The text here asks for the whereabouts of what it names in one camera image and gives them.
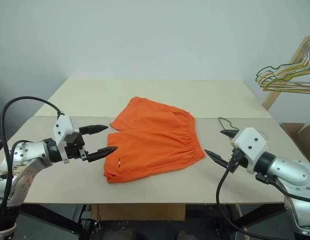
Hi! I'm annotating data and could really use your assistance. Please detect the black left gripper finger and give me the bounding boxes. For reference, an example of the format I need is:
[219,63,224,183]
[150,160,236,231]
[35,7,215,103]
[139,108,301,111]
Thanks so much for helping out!
[78,124,110,136]
[86,146,118,164]

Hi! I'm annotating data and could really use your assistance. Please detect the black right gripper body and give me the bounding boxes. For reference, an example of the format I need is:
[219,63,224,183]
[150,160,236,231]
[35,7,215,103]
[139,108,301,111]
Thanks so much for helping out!
[227,147,249,174]

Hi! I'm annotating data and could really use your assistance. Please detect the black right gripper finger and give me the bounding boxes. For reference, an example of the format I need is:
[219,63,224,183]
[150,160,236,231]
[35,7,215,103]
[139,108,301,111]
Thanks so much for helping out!
[204,149,231,171]
[220,128,239,139]

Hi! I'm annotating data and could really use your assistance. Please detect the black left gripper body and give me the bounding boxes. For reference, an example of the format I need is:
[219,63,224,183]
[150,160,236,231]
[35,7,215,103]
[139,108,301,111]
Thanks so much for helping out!
[64,133,90,161]

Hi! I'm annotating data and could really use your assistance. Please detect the olive wire clothes hanger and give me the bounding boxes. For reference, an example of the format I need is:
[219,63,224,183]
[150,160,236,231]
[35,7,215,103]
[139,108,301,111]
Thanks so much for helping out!
[217,116,269,141]

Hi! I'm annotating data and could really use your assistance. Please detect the orange shorts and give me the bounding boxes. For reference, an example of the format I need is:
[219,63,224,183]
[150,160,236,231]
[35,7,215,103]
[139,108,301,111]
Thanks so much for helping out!
[102,96,206,185]

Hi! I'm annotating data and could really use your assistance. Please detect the wooden hanger rack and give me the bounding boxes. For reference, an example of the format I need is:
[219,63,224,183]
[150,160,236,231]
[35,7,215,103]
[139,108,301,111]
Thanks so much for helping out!
[261,34,310,111]

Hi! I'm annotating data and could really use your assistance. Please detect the open brown cardboard box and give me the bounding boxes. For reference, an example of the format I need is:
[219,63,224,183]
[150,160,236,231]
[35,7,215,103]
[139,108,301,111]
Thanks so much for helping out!
[279,122,310,164]

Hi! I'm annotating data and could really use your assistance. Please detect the flat brown cardboard box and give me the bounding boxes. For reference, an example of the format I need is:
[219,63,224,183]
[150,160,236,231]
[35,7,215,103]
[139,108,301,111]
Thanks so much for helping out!
[91,203,187,222]

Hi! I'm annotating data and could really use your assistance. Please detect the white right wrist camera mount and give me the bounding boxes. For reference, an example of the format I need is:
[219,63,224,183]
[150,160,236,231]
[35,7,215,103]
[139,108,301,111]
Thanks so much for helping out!
[230,127,270,175]

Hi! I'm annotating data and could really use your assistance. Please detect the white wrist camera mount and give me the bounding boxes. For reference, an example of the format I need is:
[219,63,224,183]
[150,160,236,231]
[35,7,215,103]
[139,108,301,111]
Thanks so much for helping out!
[230,127,270,175]
[52,114,81,165]

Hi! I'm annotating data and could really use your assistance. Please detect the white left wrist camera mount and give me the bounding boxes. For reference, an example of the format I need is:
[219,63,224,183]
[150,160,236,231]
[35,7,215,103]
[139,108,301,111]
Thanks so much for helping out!
[52,114,81,165]

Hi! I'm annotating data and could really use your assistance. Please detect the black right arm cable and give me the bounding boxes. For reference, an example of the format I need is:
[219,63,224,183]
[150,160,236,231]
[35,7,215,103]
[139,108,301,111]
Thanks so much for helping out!
[216,149,310,240]

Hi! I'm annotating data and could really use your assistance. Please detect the bundle of gold wire hangers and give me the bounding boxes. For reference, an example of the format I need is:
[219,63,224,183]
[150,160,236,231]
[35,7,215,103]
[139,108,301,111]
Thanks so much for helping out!
[255,42,310,87]

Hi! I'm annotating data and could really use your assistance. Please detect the black metal table frame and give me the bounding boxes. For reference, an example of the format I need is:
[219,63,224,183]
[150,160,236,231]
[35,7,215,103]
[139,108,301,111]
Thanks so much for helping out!
[17,203,287,240]

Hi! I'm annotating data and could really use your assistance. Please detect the bunch of wire hangers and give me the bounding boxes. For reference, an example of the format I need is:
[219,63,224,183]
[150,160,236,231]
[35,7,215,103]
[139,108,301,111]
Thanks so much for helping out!
[259,38,310,91]

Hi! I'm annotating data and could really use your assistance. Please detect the white wire hanger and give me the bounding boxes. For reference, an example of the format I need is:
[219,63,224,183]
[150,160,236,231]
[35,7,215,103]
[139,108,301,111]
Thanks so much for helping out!
[277,39,310,88]

